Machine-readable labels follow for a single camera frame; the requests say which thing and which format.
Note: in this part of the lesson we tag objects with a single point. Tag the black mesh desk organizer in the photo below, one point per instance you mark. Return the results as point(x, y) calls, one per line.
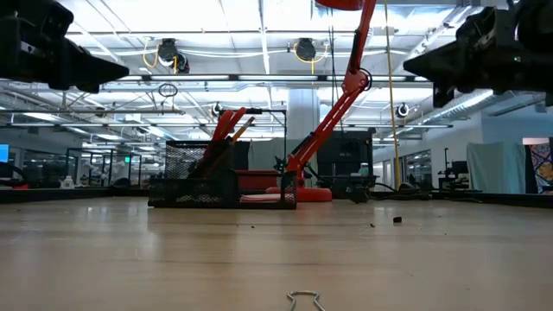
point(194, 190)

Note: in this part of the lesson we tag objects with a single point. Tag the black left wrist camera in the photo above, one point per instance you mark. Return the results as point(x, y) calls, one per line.
point(49, 19)

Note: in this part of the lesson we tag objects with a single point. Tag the black computer monitor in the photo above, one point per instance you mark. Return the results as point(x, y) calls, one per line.
point(460, 167)

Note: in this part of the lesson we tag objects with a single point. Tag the pink sticky note pad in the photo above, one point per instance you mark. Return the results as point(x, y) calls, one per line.
point(265, 198)

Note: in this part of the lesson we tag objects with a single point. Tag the pale green fabric screen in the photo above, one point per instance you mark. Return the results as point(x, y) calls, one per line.
point(497, 168)

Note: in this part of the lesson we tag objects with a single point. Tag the black background workstation frame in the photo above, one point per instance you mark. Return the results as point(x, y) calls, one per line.
point(113, 164)

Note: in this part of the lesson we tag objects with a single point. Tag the black background gantry frame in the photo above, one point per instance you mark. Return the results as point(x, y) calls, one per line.
point(268, 111)

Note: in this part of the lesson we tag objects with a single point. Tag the red desk lamp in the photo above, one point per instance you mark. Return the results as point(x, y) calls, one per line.
point(328, 123)

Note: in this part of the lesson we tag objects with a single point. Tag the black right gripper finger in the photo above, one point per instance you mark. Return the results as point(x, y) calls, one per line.
point(443, 96)
point(471, 65)

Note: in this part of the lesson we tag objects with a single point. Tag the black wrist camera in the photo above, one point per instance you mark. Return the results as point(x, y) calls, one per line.
point(49, 19)
point(484, 23)

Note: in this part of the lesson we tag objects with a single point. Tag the blue lit monitor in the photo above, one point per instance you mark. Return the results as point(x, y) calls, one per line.
point(3, 152)

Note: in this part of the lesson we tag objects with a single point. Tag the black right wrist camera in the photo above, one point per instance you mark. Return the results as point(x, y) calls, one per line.
point(484, 23)

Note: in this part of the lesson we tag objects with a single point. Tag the small black debris piece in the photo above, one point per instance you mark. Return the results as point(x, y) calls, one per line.
point(397, 219)

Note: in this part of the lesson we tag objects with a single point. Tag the white plastic bottle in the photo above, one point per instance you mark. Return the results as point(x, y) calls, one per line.
point(67, 182)

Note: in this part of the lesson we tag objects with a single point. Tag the red box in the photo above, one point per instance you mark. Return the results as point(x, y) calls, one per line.
point(21, 186)

